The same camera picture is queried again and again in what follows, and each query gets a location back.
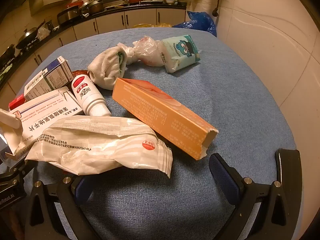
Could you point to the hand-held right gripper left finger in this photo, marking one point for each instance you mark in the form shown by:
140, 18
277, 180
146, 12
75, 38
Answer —
80, 188

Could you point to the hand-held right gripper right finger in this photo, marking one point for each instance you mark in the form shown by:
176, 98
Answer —
225, 177

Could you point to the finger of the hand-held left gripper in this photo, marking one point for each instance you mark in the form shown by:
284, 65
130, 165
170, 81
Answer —
15, 169

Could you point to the white striped plastic wrapper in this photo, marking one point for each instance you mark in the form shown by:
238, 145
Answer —
100, 150

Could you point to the large white medicine box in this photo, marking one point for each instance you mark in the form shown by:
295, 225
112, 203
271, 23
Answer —
45, 110

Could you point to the red and white paper packet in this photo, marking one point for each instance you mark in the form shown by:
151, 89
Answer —
16, 102

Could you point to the long orange carton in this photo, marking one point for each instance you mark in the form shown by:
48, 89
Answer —
162, 115

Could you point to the white bottle with red label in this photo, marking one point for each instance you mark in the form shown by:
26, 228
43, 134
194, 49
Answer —
87, 97

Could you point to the blue and white medicine box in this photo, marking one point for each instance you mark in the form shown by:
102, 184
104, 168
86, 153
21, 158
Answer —
47, 80

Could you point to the dark red snack packet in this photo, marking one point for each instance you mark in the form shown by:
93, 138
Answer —
80, 73

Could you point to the white sock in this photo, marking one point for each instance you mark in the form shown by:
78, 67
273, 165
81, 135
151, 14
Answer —
105, 67

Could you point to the tissue pack with blue cartoon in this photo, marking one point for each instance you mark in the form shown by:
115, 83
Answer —
180, 52

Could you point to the small white plastic bag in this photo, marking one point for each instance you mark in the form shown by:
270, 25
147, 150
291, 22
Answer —
127, 53

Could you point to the clear plastic bag red print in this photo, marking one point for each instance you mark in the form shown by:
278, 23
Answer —
150, 52

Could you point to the blue tablecloth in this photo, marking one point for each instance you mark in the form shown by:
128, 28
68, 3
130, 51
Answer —
200, 92

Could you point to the black frying pan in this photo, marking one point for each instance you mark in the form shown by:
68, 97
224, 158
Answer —
7, 52

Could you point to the wok with steel lid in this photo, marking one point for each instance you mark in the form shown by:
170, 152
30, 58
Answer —
27, 36

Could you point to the blue plastic bag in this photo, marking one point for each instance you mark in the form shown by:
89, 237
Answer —
200, 22

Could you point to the silver electric cooker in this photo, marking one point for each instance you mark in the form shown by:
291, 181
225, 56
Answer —
67, 15

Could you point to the yellow plastic bag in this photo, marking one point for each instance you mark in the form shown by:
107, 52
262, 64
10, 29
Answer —
162, 25

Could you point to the red bowl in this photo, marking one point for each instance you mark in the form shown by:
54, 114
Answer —
76, 5

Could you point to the stacked steel pots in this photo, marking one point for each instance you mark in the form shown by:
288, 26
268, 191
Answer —
92, 7

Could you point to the black kitchen countertop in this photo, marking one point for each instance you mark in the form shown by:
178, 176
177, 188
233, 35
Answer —
155, 5

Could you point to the red basin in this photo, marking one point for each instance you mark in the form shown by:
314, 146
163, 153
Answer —
136, 0

